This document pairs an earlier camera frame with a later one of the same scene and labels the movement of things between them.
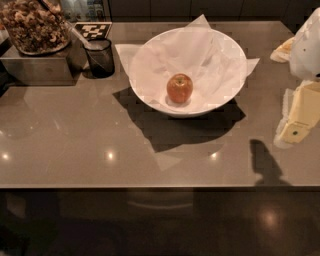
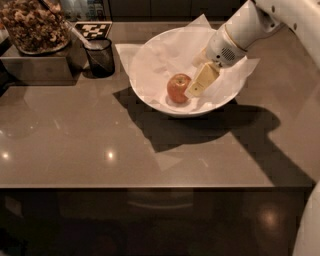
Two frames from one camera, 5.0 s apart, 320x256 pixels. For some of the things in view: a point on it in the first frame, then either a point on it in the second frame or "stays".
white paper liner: (213, 59) stays
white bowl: (187, 72) stays
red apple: (179, 87) stays
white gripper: (306, 53) -> (222, 50)
